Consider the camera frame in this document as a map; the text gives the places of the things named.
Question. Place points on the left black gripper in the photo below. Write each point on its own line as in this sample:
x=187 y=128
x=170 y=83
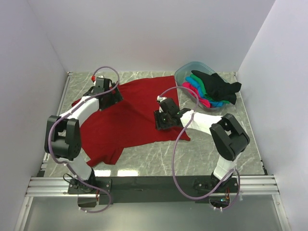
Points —
x=115 y=97

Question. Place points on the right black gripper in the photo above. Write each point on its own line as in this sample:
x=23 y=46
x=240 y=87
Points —
x=159 y=124

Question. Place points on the red t shirt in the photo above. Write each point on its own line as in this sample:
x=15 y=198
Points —
x=128 y=123

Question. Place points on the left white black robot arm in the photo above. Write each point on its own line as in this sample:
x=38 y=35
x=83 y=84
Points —
x=63 y=135

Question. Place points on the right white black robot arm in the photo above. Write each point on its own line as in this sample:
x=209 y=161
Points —
x=229 y=136

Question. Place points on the pink t shirt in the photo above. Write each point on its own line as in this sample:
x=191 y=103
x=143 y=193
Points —
x=197 y=92

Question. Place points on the blue t shirt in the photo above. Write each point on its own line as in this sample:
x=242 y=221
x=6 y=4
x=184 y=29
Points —
x=214 y=104

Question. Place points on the clear plastic bin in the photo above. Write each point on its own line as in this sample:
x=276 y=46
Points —
x=185 y=71

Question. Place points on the green t shirt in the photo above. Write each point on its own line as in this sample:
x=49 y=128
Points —
x=230 y=98

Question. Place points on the black t shirt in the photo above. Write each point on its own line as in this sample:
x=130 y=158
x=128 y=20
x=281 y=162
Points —
x=216 y=88

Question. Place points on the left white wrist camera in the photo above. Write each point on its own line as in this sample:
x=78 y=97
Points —
x=96 y=78

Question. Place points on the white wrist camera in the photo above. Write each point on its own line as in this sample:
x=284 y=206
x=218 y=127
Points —
x=96 y=78
x=161 y=99

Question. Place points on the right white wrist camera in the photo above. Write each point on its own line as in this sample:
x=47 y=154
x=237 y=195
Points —
x=161 y=99

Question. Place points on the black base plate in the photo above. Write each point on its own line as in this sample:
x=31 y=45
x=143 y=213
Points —
x=201 y=189

